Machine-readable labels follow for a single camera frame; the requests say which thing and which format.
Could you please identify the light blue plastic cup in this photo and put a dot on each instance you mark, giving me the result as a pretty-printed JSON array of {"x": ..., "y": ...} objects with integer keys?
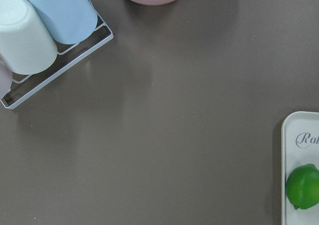
[{"x": 68, "y": 21}]

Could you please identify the cream rabbit tray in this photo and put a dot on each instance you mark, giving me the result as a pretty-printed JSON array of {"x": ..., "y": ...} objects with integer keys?
[{"x": 299, "y": 146}]

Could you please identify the pale green plastic cup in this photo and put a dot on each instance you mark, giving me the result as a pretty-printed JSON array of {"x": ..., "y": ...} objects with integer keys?
[{"x": 26, "y": 47}]

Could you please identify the pale pink plastic cup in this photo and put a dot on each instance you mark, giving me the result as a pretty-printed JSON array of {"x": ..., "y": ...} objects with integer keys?
[{"x": 6, "y": 77}]

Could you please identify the green lime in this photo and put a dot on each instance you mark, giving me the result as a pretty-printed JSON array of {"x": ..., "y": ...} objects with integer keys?
[{"x": 302, "y": 187}]

